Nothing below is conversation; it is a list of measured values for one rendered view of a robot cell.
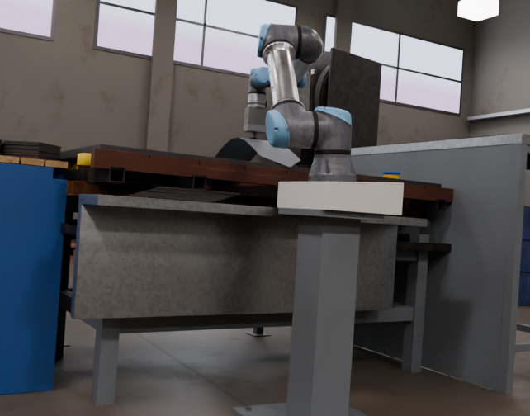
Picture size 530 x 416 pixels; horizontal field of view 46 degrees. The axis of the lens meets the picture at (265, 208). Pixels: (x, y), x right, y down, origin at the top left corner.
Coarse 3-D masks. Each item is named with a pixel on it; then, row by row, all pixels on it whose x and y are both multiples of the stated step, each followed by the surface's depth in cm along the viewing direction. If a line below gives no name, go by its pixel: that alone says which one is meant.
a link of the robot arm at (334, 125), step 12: (324, 108) 195; (336, 108) 194; (324, 120) 193; (336, 120) 193; (348, 120) 195; (324, 132) 193; (336, 132) 193; (348, 132) 195; (312, 144) 195; (324, 144) 194; (336, 144) 193; (348, 144) 196
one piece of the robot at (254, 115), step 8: (256, 104) 266; (248, 112) 266; (256, 112) 267; (264, 112) 268; (248, 120) 266; (256, 120) 267; (264, 120) 268; (248, 128) 266; (256, 128) 267; (264, 128) 268
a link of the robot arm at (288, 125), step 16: (272, 32) 216; (288, 32) 217; (272, 48) 213; (288, 48) 214; (272, 64) 210; (288, 64) 209; (272, 80) 206; (288, 80) 204; (272, 96) 204; (288, 96) 199; (272, 112) 192; (288, 112) 193; (304, 112) 194; (272, 128) 192; (288, 128) 191; (304, 128) 191; (272, 144) 195; (288, 144) 193; (304, 144) 194
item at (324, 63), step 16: (320, 64) 921; (336, 64) 840; (352, 64) 861; (368, 64) 883; (320, 80) 843; (336, 80) 841; (352, 80) 862; (368, 80) 884; (304, 96) 869; (320, 96) 838; (336, 96) 842; (352, 96) 863; (368, 96) 885; (352, 112) 864; (368, 112) 886; (352, 128) 865; (368, 128) 887; (352, 144) 866; (368, 144) 889; (304, 160) 881
